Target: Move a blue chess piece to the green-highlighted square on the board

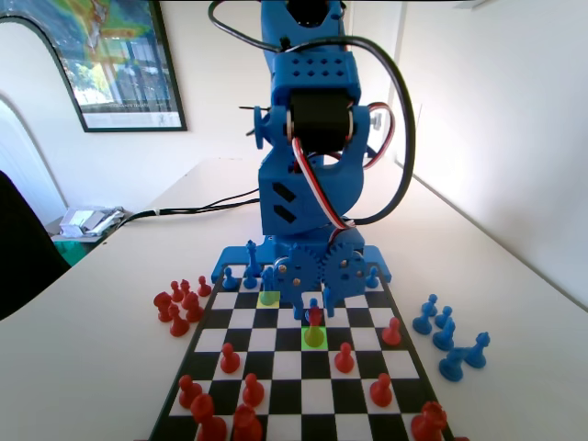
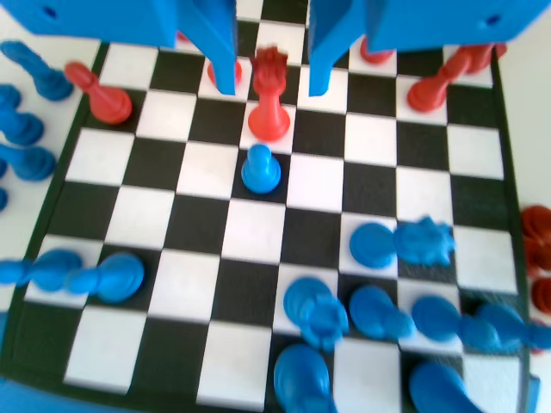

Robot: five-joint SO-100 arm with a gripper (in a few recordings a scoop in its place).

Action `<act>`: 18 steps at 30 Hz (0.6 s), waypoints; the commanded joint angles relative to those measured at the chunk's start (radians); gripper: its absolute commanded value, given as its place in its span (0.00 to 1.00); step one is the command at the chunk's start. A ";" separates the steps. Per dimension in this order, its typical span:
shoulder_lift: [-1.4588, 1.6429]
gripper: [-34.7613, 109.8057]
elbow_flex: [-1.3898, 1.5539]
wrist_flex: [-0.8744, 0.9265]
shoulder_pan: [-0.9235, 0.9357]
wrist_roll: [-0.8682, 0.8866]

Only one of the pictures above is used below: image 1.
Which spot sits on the red chess knight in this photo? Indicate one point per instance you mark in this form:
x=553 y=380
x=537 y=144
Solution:
x=161 y=307
x=429 y=422

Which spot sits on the black framed poster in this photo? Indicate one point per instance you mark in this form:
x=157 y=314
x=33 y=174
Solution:
x=92 y=27

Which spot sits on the red chess pawn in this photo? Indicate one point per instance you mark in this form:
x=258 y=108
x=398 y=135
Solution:
x=188 y=394
x=344 y=360
x=229 y=360
x=252 y=392
x=177 y=324
x=381 y=392
x=175 y=293
x=203 y=287
x=391 y=333

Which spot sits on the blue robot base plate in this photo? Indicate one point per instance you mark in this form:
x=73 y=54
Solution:
x=229 y=257

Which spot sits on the blue geared gripper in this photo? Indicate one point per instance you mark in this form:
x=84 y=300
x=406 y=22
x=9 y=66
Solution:
x=317 y=271

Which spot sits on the blue chess pawn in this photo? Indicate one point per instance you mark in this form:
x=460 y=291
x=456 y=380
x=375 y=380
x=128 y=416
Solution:
x=249 y=281
x=313 y=303
x=229 y=280
x=425 y=319
x=373 y=280
x=443 y=318

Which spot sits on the blue chess knight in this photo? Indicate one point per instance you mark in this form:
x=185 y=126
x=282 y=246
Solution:
x=452 y=365

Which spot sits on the blue chess bishop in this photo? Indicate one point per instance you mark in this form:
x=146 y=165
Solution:
x=444 y=336

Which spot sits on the pile of papers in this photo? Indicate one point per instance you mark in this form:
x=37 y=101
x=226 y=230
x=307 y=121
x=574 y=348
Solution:
x=87 y=219

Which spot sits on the red chess bishop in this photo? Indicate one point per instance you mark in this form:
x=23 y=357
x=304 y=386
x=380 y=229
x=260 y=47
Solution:
x=184 y=286
x=206 y=420
x=193 y=308

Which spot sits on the red chess king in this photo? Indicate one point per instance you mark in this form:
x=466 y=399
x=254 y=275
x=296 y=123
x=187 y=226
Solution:
x=247 y=425

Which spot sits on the black and white chessboard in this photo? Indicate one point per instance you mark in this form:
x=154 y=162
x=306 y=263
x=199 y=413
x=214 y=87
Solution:
x=294 y=367

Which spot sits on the white door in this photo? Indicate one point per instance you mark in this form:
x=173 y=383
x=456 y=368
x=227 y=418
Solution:
x=367 y=18

